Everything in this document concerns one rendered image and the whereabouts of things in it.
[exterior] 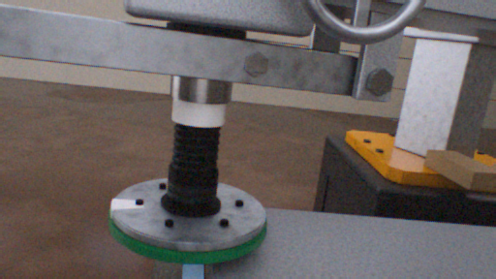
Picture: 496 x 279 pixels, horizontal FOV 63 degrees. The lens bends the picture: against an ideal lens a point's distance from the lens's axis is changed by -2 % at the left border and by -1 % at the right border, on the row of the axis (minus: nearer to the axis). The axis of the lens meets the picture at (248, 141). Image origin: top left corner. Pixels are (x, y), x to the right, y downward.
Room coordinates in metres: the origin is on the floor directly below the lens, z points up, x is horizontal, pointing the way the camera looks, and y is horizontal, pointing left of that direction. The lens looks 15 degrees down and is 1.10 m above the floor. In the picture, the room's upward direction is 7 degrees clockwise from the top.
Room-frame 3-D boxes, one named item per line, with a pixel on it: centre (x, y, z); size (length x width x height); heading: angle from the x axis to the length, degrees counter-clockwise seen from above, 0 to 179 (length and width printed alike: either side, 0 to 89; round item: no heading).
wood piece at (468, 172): (1.11, -0.61, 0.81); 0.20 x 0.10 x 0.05; 13
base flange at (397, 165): (1.37, -0.63, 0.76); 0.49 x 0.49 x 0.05; 5
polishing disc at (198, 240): (0.53, 0.07, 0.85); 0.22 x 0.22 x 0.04
